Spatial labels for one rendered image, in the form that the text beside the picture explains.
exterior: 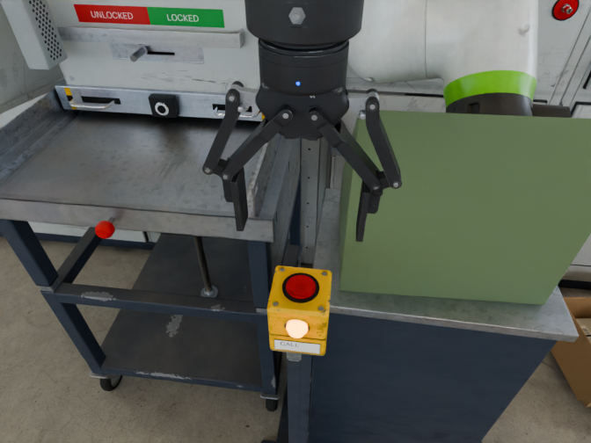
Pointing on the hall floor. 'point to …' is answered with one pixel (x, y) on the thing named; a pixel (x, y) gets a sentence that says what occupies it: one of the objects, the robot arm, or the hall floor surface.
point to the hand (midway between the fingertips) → (300, 221)
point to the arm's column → (415, 381)
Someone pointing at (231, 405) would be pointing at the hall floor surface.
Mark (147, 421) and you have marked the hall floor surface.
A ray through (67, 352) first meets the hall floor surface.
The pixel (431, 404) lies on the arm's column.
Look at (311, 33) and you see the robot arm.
